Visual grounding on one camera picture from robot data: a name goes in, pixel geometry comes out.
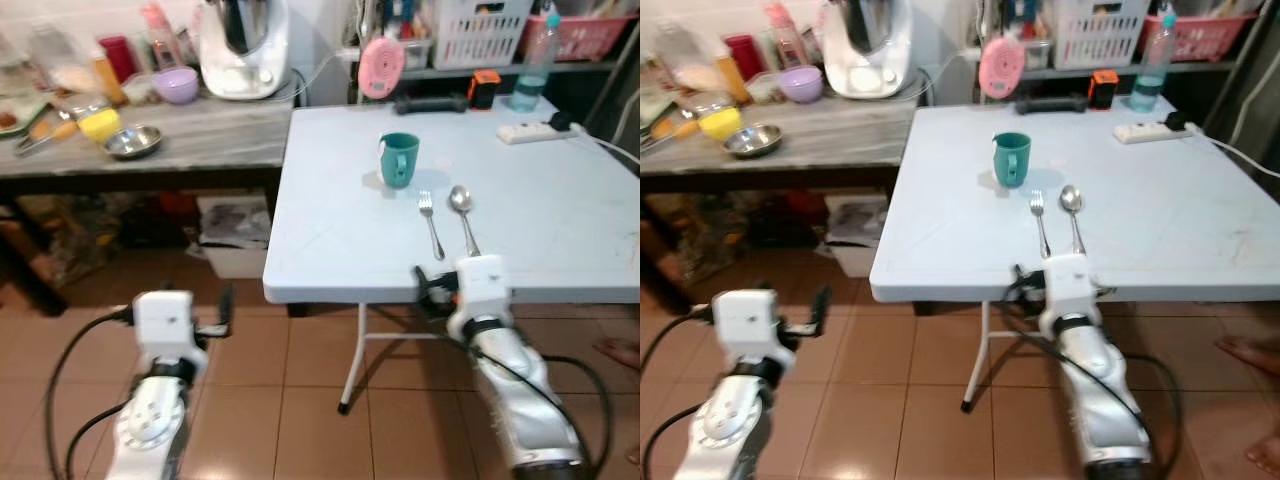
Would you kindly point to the white kitchen food processor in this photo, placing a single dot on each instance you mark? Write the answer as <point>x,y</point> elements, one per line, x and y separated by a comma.
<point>245,65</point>
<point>868,65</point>

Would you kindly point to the pink round gadget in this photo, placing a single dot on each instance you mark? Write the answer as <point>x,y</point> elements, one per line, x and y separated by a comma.
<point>1001,68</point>
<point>381,68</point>

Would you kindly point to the grey stone-look counter table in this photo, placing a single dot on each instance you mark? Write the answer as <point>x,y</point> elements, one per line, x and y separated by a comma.
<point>850,135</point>
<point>220,135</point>

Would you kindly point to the yellow flower-shaped bowl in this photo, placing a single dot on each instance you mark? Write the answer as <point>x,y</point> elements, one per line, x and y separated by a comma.
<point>100,125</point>
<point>720,123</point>

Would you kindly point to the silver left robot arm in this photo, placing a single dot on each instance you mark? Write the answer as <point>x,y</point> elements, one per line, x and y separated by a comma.
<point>722,430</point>
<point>150,425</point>

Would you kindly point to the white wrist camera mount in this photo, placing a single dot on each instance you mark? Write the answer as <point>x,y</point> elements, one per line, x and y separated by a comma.
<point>1070,285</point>
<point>165,322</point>
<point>484,288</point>
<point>745,322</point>

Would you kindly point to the person's bare foot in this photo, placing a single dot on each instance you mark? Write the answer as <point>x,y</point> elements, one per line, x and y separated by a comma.
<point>1250,355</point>
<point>618,352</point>
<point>1265,455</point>

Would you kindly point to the clear water bottle blue cap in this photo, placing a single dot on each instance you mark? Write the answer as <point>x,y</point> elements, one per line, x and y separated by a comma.
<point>530,75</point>
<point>1150,75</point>

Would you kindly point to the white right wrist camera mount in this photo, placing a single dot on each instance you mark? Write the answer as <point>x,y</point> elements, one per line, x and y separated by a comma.
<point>484,288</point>
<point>1070,285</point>

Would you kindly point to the teal mug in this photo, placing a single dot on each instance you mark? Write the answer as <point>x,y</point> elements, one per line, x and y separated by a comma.
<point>400,160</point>
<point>1012,160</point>

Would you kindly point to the dark red plastic cup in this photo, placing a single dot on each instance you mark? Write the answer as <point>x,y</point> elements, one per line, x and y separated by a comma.
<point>743,57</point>
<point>118,58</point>

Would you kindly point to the steel spoon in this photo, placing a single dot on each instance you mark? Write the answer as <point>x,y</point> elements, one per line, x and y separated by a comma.
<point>1071,200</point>
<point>461,200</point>

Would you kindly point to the white storage box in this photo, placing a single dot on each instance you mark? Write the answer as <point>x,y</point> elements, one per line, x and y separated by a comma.
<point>235,240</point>
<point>855,240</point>

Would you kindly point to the stainless steel bowl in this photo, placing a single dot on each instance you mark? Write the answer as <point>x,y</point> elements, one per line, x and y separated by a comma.
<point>753,141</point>
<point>133,143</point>

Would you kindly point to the steel fork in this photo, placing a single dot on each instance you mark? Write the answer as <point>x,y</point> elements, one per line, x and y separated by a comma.
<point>431,225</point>
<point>1041,225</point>

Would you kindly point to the steel tongs orange tips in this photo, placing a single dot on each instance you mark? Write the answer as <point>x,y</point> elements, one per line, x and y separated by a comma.
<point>45,138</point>
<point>668,133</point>

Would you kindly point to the white folding table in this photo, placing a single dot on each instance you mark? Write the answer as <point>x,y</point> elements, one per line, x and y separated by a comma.
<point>1170,230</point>
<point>540,220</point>

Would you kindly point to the orange squeeze sauce bottle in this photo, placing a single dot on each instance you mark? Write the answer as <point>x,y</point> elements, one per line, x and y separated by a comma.
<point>108,82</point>
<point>731,80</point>

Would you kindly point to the plastic bag of food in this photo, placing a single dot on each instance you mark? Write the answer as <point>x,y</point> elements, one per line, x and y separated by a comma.
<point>75,78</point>
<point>697,77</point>

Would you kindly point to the orange and black device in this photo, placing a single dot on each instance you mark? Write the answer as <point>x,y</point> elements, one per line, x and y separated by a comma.
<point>484,90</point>
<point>1104,90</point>

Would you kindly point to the red plastic basket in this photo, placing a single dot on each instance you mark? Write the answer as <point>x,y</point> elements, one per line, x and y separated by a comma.
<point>1200,40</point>
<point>590,40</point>

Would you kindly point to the white power strip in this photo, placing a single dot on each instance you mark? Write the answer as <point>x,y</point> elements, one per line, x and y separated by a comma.
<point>1142,132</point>
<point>525,133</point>

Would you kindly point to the black plug adapter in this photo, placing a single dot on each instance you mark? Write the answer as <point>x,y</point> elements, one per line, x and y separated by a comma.
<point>1177,121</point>
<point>560,122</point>

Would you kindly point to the pink drinking bottle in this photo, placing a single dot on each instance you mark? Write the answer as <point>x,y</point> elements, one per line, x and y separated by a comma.
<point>160,40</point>
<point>784,40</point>

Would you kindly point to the white plastic basket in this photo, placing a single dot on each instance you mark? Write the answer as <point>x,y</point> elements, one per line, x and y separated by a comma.
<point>1100,35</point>
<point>480,35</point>

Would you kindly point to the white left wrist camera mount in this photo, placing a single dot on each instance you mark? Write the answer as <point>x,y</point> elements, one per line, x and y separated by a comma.
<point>745,322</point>
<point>165,322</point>

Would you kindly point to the purple plastic bowl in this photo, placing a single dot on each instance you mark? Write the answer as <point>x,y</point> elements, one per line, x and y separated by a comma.
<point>176,87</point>
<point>800,86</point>

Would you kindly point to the clear plastic pitcher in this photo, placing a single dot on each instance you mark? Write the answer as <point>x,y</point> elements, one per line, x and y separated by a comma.
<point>678,45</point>
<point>52,45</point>

